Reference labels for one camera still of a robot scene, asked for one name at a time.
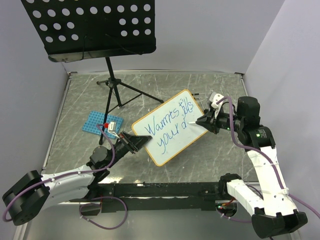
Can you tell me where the wire whiteboard easel stand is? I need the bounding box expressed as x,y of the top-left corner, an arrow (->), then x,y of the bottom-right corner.
191,93 -> 207,102

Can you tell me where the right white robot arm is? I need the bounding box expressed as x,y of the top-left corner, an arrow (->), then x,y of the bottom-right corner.
195,92 -> 308,239

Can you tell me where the yellow framed whiteboard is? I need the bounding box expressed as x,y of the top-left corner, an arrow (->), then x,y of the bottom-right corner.
131,89 -> 208,167

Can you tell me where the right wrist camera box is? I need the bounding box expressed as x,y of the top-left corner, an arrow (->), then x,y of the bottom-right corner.
208,91 -> 224,109

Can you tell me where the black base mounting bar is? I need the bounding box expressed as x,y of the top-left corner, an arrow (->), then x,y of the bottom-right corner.
71,181 -> 232,213

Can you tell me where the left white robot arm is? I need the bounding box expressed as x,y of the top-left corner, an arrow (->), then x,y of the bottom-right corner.
2,131 -> 152,226

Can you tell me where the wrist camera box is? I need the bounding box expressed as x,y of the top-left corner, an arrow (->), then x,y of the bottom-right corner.
103,121 -> 117,133
208,91 -> 224,109

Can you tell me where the black perforated music stand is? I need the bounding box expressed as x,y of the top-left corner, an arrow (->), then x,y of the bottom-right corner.
20,0 -> 165,146

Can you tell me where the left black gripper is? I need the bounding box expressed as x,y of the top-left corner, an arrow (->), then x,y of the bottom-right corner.
105,130 -> 152,168

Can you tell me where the blue studded building plate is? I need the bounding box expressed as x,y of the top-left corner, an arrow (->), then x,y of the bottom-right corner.
82,111 -> 124,136

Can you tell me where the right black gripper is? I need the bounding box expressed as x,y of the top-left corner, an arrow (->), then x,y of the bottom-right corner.
196,106 -> 244,134

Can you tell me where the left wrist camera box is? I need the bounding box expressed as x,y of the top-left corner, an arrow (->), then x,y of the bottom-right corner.
103,121 -> 117,133

